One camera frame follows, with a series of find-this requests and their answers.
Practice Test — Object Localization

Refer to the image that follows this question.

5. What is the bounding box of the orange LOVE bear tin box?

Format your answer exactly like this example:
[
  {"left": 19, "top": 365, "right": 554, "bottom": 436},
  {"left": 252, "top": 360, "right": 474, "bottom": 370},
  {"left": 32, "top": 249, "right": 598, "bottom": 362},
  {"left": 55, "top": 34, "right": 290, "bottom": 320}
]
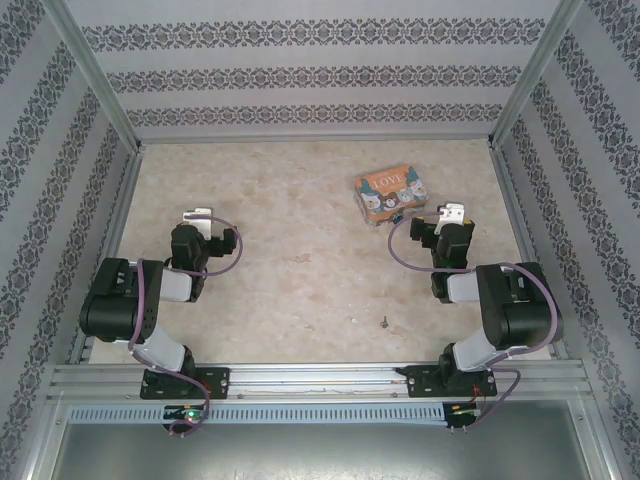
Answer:
[{"left": 353, "top": 163, "right": 432, "bottom": 229}]

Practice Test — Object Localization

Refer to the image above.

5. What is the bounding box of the left circuit board green LED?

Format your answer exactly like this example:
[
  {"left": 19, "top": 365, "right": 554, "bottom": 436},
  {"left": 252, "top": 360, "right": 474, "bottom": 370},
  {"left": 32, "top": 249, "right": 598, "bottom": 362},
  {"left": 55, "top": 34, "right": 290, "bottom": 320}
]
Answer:
[{"left": 163, "top": 406, "right": 207, "bottom": 422}]

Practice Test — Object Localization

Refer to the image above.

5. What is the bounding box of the grey metal sheet panel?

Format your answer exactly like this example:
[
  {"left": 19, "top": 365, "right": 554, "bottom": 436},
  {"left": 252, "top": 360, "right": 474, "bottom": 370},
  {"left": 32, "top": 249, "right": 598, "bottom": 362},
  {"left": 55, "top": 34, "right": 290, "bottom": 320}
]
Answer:
[{"left": 47, "top": 422, "right": 604, "bottom": 480}]

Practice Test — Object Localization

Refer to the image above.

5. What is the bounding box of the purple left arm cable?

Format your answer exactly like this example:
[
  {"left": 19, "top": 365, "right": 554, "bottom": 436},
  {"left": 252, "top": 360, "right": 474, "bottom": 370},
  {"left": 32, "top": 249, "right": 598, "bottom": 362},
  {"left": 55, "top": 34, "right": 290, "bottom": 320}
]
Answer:
[{"left": 127, "top": 214, "right": 245, "bottom": 439}]

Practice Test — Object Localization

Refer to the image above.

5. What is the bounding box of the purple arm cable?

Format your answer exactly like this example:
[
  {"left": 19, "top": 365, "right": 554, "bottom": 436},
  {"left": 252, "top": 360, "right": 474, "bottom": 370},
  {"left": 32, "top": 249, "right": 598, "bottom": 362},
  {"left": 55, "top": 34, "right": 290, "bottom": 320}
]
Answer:
[
  {"left": 127, "top": 214, "right": 245, "bottom": 439},
  {"left": 388, "top": 209, "right": 564, "bottom": 432}
]

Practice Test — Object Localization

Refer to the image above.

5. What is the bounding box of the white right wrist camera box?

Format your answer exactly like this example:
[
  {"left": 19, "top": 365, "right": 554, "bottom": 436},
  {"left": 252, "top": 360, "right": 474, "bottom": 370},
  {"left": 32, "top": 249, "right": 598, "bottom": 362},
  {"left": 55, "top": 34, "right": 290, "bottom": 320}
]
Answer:
[{"left": 433, "top": 201, "right": 467, "bottom": 236}]

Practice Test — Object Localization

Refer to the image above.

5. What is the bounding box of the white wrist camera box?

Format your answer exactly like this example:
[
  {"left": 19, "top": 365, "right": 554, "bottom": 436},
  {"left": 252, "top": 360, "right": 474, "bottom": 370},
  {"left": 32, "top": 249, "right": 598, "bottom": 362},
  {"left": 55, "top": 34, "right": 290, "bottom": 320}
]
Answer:
[
  {"left": 181, "top": 206, "right": 215, "bottom": 239},
  {"left": 433, "top": 201, "right": 467, "bottom": 236}
]

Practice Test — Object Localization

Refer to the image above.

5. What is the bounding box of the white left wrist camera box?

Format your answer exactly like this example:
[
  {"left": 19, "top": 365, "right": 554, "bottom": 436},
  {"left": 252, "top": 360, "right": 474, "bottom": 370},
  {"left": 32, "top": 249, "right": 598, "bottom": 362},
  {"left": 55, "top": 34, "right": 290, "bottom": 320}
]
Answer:
[{"left": 181, "top": 206, "right": 215, "bottom": 239}]

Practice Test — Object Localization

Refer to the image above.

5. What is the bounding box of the aluminium side rail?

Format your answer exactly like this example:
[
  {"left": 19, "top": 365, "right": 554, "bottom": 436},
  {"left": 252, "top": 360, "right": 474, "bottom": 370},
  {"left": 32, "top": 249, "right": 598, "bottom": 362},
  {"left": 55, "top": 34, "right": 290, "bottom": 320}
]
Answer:
[
  {"left": 68, "top": 144, "right": 145, "bottom": 365},
  {"left": 488, "top": 141, "right": 570, "bottom": 362}
]

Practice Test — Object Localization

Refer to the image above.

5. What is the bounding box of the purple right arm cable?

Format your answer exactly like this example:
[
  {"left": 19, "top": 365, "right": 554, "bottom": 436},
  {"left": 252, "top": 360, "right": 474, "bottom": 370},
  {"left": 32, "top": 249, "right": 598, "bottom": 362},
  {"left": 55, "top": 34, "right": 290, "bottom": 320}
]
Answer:
[{"left": 388, "top": 209, "right": 564, "bottom": 432}]

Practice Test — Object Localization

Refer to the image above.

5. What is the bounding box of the aluminium back rail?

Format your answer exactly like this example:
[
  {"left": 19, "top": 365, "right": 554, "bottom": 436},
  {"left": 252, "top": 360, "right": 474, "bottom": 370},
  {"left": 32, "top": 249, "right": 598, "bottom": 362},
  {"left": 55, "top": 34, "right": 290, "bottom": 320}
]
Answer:
[{"left": 136, "top": 133, "right": 497, "bottom": 147}]

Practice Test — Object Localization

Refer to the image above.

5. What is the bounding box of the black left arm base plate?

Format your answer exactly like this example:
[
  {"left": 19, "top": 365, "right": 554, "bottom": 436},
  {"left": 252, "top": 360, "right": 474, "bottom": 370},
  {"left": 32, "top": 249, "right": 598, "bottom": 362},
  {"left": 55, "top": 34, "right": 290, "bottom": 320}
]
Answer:
[{"left": 140, "top": 366, "right": 232, "bottom": 402}]

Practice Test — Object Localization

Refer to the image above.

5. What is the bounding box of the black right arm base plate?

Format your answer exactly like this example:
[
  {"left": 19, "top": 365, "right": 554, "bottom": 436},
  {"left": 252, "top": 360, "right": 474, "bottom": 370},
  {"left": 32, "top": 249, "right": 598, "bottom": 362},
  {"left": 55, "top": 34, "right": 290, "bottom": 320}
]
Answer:
[{"left": 394, "top": 364, "right": 499, "bottom": 400}]

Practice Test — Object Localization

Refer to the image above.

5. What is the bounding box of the aluminium mounting rail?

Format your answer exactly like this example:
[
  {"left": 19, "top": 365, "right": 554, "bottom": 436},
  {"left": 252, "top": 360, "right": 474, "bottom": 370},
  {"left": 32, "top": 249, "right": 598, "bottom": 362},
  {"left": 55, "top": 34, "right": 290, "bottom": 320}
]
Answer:
[{"left": 46, "top": 362, "right": 594, "bottom": 402}]

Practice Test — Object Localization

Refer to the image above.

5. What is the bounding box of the aluminium frame post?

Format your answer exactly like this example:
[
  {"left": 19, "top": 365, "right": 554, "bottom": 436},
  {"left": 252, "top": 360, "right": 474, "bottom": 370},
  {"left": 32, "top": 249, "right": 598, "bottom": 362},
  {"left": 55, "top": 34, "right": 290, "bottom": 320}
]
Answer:
[
  {"left": 488, "top": 0, "right": 585, "bottom": 147},
  {"left": 41, "top": 0, "right": 145, "bottom": 152}
]

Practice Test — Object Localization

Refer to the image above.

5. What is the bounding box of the grey slotted cable duct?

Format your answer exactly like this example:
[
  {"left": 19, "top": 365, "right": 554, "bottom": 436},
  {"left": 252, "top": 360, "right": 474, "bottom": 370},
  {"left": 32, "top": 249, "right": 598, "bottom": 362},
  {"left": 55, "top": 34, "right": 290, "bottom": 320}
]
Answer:
[{"left": 66, "top": 402, "right": 482, "bottom": 425}]

